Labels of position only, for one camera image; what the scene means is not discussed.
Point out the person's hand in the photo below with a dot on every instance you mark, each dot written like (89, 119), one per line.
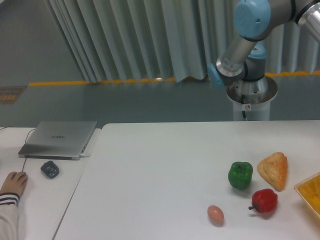
(14, 183)

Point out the white striped sleeve forearm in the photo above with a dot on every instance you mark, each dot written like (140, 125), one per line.
(9, 216)

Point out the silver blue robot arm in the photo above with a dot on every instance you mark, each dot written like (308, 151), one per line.
(240, 50)

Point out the green bell pepper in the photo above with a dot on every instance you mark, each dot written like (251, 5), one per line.
(240, 175)

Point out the red bell pepper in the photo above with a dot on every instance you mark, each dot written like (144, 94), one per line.
(264, 201)

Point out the dark grey small device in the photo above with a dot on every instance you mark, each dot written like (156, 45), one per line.
(50, 169)

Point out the silver closed laptop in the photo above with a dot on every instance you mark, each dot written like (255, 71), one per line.
(58, 140)

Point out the pale green curtain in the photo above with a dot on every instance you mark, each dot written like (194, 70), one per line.
(119, 40)

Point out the brown egg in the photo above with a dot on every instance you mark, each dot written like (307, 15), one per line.
(215, 214)

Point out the triangular bread pastry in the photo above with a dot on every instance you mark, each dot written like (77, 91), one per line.
(274, 170)

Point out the yellow woven basket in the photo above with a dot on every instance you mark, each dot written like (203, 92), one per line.
(309, 192)

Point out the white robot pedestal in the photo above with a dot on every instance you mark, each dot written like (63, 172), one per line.
(251, 100)

